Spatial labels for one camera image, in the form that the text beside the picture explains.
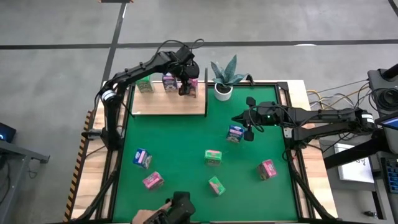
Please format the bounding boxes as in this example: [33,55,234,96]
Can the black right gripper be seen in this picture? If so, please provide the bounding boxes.
[231,96,282,142]

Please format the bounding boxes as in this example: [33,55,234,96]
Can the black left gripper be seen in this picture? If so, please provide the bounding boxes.
[170,45,200,96]

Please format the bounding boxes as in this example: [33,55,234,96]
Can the pink Raisin Bran cereal box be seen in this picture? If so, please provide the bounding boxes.
[142,170,165,191]
[185,77,199,98]
[256,159,279,181]

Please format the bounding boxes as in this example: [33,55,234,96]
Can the blue Frosted Flakes cereal box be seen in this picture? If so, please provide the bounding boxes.
[132,147,153,170]
[161,73,179,93]
[226,124,246,144]

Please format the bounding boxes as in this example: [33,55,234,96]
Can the green Apple Jacks cereal box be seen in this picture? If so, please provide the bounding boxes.
[204,149,223,167]
[207,175,227,197]
[136,75,155,94]

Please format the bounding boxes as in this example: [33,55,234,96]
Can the wooden shelf board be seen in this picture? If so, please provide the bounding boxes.
[131,81,208,116]

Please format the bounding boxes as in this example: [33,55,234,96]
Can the green plant in white pot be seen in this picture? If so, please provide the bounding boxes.
[210,54,249,102]

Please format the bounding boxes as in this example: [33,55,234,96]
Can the green table mat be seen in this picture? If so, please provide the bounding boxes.
[112,85,299,222]

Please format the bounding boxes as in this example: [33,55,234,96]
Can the black diagonal bar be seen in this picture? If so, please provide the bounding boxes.
[323,129,398,170]

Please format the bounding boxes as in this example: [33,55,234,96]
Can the white box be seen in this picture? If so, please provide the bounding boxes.
[334,142,376,184]

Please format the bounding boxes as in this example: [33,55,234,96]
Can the person's hand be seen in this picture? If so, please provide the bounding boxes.
[132,201,172,224]

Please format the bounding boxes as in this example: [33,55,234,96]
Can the gray equipment stand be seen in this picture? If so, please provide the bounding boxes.
[368,63,398,118]

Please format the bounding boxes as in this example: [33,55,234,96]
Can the tablet with blue screen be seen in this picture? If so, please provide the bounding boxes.
[374,112,398,131]

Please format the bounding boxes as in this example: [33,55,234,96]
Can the keypad with blue keys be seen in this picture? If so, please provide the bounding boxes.
[381,157,398,194]

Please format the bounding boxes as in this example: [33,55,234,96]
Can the black device with blue light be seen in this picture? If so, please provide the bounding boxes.
[0,122,17,144]

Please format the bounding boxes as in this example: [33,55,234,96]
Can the gray side table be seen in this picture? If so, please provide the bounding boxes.
[0,139,50,224]

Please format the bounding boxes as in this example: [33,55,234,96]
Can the black table frame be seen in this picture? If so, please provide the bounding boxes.
[70,80,336,224]

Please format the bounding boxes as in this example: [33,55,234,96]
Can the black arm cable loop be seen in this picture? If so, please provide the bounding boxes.
[154,38,205,57]

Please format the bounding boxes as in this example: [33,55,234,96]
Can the yellow cable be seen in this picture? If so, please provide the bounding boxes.
[307,89,324,108]

